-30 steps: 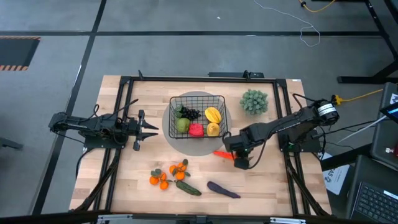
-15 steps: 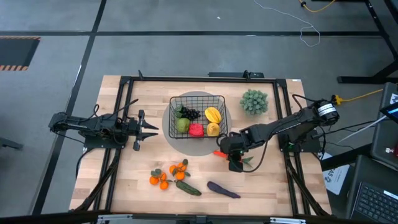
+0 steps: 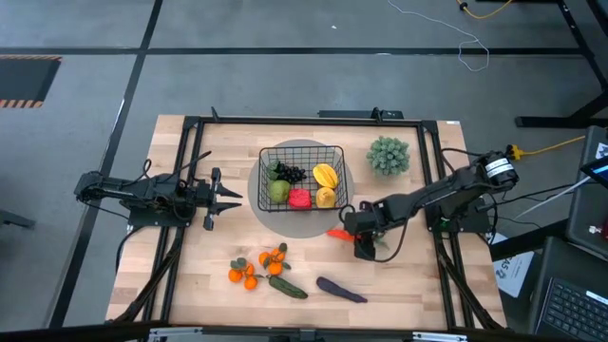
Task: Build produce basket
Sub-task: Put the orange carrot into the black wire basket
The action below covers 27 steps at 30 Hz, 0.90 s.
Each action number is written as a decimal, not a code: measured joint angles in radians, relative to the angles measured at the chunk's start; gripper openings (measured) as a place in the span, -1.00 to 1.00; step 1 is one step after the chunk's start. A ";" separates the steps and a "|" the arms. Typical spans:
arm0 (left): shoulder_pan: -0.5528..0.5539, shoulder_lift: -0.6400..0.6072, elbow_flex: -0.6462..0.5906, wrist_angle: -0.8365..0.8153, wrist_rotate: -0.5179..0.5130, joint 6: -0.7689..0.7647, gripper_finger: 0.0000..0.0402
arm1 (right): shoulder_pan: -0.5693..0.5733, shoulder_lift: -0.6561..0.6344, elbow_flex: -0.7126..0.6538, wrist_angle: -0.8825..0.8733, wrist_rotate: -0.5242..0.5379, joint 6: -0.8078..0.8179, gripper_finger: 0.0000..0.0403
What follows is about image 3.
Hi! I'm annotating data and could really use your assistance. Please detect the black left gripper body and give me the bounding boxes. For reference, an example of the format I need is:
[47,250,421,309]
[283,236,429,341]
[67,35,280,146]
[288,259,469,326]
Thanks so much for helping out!
[189,166,222,232]

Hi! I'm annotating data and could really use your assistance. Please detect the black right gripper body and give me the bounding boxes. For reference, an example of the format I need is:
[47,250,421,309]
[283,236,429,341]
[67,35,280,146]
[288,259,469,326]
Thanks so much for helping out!
[342,201,387,261]

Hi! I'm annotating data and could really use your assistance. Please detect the orange carrot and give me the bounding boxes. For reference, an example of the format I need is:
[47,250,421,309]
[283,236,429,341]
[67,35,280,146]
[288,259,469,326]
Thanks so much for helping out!
[325,228,391,251]

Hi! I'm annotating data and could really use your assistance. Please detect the green pear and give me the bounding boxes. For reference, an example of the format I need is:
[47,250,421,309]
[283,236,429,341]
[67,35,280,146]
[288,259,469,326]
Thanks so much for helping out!
[268,179,292,204]

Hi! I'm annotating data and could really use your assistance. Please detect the yellow star fruit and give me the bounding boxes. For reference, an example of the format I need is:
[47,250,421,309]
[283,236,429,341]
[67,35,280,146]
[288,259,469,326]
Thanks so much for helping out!
[312,162,340,190]

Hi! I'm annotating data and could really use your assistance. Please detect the black grape bunch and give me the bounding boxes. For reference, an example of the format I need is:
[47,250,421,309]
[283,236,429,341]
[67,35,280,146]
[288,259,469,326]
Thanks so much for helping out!
[265,160,308,185]

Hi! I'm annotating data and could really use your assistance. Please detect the tangerine cluster with leaves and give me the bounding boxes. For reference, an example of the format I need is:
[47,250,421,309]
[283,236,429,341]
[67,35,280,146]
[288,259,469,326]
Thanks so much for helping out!
[257,242,292,277]
[227,256,265,292]

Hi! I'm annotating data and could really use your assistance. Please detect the red bell pepper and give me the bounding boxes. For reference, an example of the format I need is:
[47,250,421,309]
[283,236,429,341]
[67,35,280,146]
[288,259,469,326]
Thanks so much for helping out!
[288,188,314,210]

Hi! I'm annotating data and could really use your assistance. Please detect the grey round mat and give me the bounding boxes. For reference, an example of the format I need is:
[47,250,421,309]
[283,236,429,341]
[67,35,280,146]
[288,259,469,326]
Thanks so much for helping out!
[247,138,355,239]

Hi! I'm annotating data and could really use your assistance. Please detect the green succulent potted plant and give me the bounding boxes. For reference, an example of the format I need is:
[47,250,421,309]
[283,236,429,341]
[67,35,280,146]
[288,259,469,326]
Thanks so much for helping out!
[365,135,411,177]

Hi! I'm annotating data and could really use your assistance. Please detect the purple eggplant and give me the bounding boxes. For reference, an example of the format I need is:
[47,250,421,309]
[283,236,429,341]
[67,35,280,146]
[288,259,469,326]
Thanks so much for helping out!
[315,275,369,304]

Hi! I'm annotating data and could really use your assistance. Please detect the dark green cucumber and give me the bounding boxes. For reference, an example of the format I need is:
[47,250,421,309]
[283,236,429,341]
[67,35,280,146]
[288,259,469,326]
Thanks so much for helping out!
[268,275,310,300]

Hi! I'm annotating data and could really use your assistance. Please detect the white paper sheet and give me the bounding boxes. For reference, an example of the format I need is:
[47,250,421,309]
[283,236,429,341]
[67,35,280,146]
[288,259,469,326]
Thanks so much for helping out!
[491,232,536,299]

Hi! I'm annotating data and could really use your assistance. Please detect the black hazard-striped floor mat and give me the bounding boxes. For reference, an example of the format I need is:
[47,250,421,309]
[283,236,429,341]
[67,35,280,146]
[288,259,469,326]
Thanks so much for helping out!
[0,55,64,109]

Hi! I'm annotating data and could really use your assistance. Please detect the black equipment case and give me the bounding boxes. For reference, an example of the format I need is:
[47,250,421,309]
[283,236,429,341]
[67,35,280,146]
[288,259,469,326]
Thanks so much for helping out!
[564,125,608,260]

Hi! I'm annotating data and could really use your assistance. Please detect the dark grey laptop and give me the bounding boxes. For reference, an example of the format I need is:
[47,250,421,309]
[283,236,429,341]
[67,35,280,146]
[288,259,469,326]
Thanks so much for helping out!
[534,236,608,342]

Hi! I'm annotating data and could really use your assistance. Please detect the tablet with blue screen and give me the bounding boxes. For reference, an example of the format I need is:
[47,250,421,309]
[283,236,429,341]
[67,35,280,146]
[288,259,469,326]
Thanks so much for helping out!
[579,155,608,189]

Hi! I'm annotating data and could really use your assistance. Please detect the black wire basket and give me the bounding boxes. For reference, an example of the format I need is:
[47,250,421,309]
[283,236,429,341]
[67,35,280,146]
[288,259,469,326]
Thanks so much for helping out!
[257,144,350,213]

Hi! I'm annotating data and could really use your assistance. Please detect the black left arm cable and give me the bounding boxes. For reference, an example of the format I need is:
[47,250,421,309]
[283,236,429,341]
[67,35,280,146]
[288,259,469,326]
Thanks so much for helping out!
[176,150,213,182]

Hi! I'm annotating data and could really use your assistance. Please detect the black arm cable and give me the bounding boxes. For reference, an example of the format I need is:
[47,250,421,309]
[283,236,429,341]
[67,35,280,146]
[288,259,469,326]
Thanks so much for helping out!
[176,150,213,182]
[337,203,410,264]

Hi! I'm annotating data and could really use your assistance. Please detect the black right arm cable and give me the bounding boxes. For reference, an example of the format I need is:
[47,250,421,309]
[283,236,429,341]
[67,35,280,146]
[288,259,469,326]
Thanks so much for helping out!
[337,203,410,264]

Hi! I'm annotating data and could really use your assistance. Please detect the black aluminium table frame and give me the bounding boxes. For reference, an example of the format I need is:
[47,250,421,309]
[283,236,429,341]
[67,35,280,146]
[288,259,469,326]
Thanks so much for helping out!
[107,106,507,333]

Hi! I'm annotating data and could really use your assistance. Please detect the yellow extension cord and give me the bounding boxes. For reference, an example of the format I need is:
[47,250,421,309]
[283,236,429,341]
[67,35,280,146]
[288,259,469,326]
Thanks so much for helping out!
[505,135,587,162]

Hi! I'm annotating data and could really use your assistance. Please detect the white floor cable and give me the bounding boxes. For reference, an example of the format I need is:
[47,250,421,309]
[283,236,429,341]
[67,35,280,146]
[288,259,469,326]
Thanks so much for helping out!
[387,0,491,73]

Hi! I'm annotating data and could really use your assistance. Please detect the black desk leg frame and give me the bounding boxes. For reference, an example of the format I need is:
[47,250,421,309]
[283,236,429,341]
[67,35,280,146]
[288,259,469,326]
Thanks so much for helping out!
[515,0,608,129]

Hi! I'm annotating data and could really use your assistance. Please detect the yellow floor cable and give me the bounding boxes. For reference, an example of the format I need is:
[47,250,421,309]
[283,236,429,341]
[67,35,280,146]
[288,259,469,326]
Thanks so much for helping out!
[455,0,515,21]

